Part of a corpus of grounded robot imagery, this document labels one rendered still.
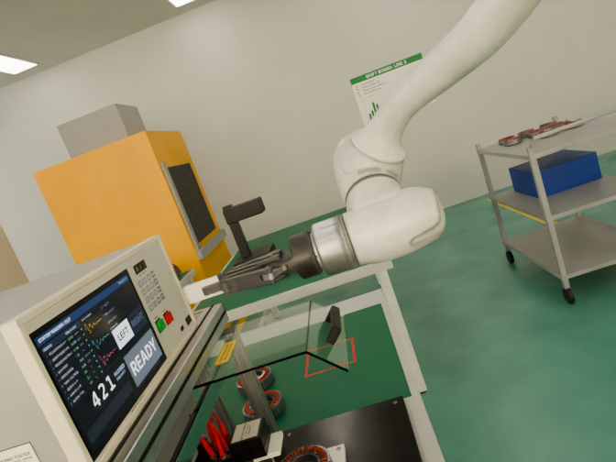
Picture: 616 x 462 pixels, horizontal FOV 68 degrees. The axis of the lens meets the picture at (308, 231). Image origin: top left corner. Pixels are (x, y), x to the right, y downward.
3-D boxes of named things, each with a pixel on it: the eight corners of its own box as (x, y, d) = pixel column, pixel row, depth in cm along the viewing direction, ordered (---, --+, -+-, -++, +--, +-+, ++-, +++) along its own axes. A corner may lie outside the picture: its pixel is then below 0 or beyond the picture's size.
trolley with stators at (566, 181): (584, 236, 350) (551, 107, 331) (686, 277, 251) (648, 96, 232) (506, 261, 356) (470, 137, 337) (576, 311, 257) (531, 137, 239)
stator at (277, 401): (292, 408, 121) (288, 396, 121) (256, 433, 117) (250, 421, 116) (275, 395, 131) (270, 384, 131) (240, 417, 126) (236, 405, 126)
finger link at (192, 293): (226, 291, 78) (225, 291, 77) (189, 303, 79) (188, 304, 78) (220, 274, 78) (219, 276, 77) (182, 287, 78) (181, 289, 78)
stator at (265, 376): (233, 398, 138) (228, 388, 138) (251, 376, 148) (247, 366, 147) (263, 396, 133) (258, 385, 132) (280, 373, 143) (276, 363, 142)
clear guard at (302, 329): (343, 316, 101) (335, 292, 100) (349, 371, 78) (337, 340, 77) (207, 360, 105) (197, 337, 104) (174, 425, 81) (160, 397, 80)
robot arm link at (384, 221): (365, 283, 75) (348, 229, 85) (457, 253, 74) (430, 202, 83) (349, 239, 68) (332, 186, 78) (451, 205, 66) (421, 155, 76)
